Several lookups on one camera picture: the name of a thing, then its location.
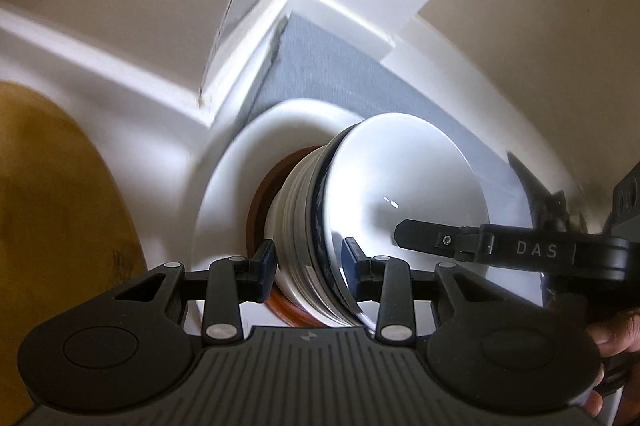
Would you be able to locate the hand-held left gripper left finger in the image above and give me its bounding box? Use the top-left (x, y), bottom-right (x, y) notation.
top-left (112, 240), bottom-right (277, 342)

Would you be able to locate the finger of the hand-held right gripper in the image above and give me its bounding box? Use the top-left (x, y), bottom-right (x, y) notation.
top-left (394, 218), bottom-right (483, 263)

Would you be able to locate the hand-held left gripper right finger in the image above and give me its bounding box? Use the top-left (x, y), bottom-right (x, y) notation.
top-left (341, 237), bottom-right (516, 344)

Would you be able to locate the large white square plate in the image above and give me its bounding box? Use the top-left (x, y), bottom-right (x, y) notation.
top-left (192, 98), bottom-right (548, 332)

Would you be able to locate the brown round plate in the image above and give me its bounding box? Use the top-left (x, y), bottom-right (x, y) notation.
top-left (247, 146), bottom-right (326, 328)

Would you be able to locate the white bowl with blue pattern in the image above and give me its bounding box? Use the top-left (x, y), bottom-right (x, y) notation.
top-left (312, 112), bottom-right (491, 329)

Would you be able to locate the person's right hand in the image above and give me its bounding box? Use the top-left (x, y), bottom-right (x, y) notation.
top-left (582, 310), bottom-right (640, 418)

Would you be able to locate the grey dish mat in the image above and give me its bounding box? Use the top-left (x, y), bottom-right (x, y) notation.
top-left (247, 11), bottom-right (531, 227)

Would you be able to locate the wooden cutting board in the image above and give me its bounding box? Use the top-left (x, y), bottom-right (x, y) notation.
top-left (0, 81), bottom-right (148, 422)

